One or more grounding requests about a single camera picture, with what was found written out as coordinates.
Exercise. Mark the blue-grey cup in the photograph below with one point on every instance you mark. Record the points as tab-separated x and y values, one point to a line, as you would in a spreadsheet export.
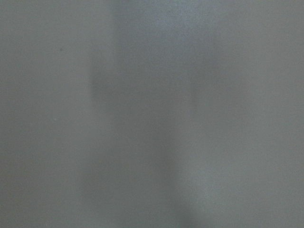
151	113

